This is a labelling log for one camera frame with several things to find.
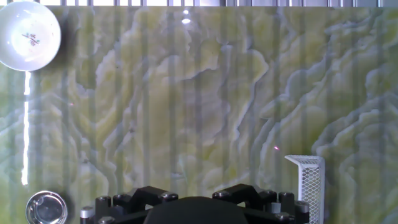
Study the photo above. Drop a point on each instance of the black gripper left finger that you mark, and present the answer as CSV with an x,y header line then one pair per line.
x,y
124,205

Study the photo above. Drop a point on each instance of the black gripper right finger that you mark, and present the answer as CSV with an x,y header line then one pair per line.
x,y
267,202

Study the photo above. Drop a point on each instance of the small shiny steel dish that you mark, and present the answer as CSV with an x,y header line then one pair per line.
x,y
46,208

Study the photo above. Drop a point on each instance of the white ceramic plate with flower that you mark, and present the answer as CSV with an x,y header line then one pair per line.
x,y
29,35

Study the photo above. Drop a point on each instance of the green marble pattern mat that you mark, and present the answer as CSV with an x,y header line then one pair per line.
x,y
199,93

